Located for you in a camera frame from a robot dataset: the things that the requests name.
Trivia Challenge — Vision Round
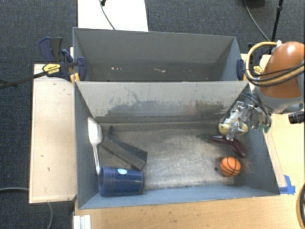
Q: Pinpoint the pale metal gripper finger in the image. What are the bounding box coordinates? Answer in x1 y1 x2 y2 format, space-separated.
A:
226 119 244 142
223 101 244 126

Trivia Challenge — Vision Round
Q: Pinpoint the pale yellow toy fruit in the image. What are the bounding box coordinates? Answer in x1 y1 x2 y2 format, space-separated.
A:
218 122 249 136

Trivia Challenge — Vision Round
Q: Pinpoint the purple toy eggplant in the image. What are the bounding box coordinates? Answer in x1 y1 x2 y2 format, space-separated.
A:
197 133 246 158

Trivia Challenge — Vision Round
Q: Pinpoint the orange toy basketball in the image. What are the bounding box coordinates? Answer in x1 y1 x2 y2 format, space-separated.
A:
219 156 242 177

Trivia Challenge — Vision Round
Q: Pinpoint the grey metal bin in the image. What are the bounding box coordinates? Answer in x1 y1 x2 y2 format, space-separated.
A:
72 27 281 210

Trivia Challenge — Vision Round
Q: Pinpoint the dark green flat block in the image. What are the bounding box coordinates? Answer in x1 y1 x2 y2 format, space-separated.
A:
101 125 148 171

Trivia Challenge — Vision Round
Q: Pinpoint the blue plastic cup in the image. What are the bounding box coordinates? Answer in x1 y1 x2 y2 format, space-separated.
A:
98 166 145 198

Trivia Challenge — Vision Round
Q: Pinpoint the white plastic scoop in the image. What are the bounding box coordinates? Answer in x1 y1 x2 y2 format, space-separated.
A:
87 117 104 176

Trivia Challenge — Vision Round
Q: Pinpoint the pale wood board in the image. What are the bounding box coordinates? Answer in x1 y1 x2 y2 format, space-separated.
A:
28 63 78 204

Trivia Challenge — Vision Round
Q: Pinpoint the black cylinder on white bracket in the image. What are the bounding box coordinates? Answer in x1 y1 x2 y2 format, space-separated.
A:
287 111 305 125

